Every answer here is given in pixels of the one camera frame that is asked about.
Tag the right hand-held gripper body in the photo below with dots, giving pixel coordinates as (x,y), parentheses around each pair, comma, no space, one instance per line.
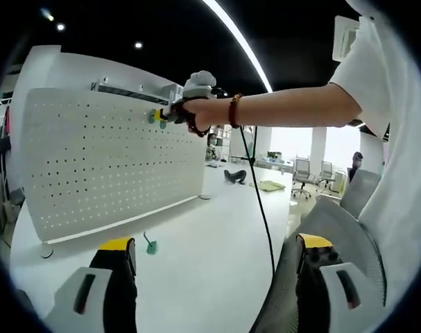
(198,88)

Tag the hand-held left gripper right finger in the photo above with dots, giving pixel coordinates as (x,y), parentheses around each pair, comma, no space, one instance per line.
(317,284)

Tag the round ceiling downlights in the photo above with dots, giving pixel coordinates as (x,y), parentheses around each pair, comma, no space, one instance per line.
(138,45)

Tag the metal storage shelf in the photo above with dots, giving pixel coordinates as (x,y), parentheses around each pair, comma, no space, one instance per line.
(134,91)

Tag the black curved object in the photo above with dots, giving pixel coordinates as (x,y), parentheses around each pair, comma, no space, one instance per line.
(235,176)

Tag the ceiling light strip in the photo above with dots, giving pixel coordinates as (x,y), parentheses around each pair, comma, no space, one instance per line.
(243,41)

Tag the white perforated mounting plate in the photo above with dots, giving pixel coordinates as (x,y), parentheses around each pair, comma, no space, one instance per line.
(109,156)

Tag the green cloth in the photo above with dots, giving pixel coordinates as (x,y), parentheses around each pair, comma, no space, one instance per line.
(272,186)

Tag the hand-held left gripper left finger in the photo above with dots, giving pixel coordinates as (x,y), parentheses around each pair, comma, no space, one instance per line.
(116,277)

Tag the green hook assembly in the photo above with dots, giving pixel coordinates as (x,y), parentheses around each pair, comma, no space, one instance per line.
(161,125)
(151,247)
(151,116)

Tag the person's right hand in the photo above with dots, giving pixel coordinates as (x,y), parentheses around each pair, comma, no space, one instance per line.
(210,114)

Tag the white ceiling air conditioner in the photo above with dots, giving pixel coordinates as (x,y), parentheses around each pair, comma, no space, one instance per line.
(345,38)

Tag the white office chair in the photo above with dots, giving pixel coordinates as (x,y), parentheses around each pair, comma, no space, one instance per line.
(302,171)
(326,171)

